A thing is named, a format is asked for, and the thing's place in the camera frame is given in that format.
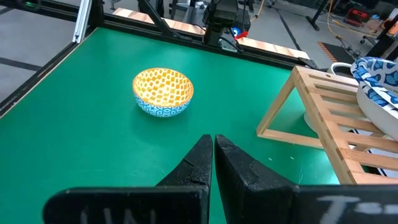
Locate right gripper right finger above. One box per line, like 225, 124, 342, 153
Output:
214, 134, 398, 224

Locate black table frame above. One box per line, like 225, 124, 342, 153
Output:
0, 0, 320, 116

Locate black frame strut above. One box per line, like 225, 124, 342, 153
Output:
138, 0, 175, 35

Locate white plant pot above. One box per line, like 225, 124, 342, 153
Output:
303, 62, 354, 135

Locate yellow cable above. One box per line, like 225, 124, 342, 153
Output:
326, 0, 353, 47

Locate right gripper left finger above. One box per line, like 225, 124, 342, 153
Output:
43, 134, 214, 224

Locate green table mat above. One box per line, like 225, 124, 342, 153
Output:
0, 27, 341, 224

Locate red box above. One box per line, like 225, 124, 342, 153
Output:
345, 8, 371, 27

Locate silver aluminium frame post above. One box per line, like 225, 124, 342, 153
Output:
73, 0, 93, 43

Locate orange patterned bowl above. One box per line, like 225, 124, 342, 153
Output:
132, 67, 195, 118

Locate black mat with hazard stripes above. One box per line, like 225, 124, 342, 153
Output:
317, 42, 356, 63

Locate slatted wooden shelf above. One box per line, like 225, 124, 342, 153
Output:
256, 65, 398, 185

